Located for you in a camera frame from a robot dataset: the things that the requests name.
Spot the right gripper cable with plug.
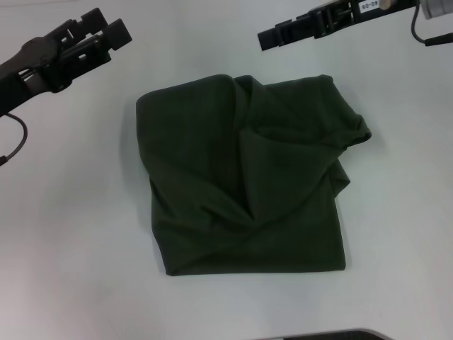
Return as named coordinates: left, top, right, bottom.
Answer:
left=409, top=6, right=453, bottom=47

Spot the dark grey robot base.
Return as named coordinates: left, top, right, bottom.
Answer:
left=282, top=328, right=394, bottom=340

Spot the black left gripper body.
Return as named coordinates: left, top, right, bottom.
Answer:
left=0, top=36, right=78, bottom=118

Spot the dark green printed t-shirt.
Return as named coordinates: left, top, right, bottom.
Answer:
left=135, top=73, right=373, bottom=278

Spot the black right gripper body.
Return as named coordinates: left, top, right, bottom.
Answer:
left=348, top=0, right=424, bottom=24

